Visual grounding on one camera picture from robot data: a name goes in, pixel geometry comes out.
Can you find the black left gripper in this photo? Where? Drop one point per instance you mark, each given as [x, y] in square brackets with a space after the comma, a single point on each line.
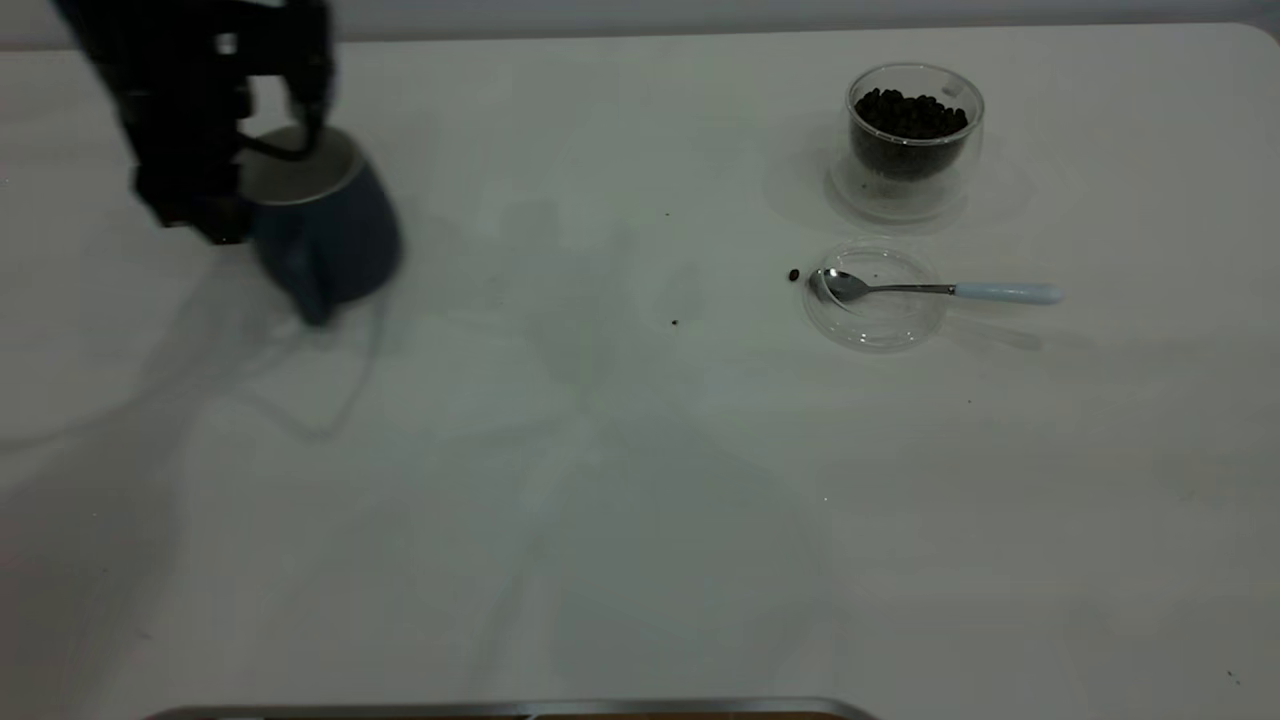
[180, 80]

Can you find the dark blue-grey ceramic mug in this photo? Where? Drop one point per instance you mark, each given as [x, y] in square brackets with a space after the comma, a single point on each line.
[340, 240]

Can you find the double-walled glass cup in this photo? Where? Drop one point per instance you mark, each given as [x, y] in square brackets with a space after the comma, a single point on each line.
[900, 200]

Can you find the coffee beans heap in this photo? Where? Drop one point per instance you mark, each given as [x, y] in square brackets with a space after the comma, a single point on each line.
[910, 125]

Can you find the clear glass saucer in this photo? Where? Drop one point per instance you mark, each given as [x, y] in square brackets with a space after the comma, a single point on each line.
[880, 330]

